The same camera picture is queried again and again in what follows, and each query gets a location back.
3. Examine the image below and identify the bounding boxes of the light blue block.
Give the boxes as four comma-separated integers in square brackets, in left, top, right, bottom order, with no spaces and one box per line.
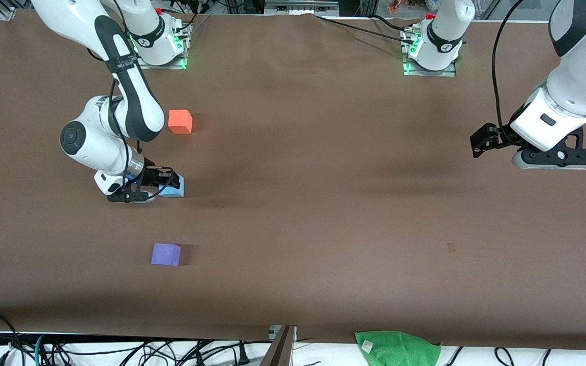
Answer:
[161,174,186,199]

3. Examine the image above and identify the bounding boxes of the orange block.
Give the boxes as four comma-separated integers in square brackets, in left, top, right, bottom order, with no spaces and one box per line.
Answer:
[168,109,193,135]

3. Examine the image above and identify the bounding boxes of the purple block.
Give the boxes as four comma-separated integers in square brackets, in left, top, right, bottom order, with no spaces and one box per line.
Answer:
[151,243,182,267]

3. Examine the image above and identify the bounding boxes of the brown table cover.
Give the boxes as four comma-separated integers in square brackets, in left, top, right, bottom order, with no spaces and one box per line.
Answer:
[0,9,586,351]

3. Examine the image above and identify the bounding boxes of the grey power strip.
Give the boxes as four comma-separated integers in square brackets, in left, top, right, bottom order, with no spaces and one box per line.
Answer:
[265,0,340,14]

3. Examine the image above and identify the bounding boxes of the green cloth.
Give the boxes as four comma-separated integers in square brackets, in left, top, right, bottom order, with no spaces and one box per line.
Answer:
[354,330,443,366]

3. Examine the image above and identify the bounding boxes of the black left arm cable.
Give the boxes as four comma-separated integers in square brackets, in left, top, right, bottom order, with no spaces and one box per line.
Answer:
[491,0,563,134]

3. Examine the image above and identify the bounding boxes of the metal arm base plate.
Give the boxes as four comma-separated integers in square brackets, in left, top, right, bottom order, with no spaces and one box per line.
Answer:
[134,24,189,70]
[403,29,458,78]

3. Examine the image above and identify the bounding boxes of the black cable on table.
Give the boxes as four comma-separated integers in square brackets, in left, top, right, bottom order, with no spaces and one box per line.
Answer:
[316,14,416,45]

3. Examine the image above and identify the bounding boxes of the black cable tangle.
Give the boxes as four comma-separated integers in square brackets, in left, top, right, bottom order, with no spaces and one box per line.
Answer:
[44,338,273,366]

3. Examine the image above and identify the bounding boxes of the grey metal post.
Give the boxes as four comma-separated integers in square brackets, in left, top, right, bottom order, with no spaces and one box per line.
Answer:
[260,325,297,366]

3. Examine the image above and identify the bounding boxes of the teal cable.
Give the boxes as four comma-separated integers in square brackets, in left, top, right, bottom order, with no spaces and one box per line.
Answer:
[34,334,48,366]

